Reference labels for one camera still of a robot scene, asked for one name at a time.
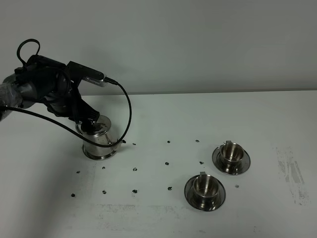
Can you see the far stainless steel saucer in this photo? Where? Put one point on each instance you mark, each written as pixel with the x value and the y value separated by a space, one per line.
pixel 246 162

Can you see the stainless steel teapot saucer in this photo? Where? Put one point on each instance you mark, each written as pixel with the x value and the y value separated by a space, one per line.
pixel 97 158

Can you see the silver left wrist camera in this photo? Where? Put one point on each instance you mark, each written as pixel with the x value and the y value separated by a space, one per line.
pixel 80 72

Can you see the near stainless steel teacup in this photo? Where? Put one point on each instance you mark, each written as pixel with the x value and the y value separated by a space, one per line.
pixel 206 187

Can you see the stainless steel teacup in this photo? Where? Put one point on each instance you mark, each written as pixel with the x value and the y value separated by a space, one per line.
pixel 206 187
pixel 231 155

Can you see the far stainless steel teacup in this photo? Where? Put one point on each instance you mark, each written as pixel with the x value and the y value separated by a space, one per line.
pixel 231 155

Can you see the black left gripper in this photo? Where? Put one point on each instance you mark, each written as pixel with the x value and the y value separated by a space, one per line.
pixel 65 101

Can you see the near stainless steel saucer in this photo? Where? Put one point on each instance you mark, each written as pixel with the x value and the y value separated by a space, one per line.
pixel 203 206

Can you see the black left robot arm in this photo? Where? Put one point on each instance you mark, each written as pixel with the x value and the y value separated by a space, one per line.
pixel 55 84

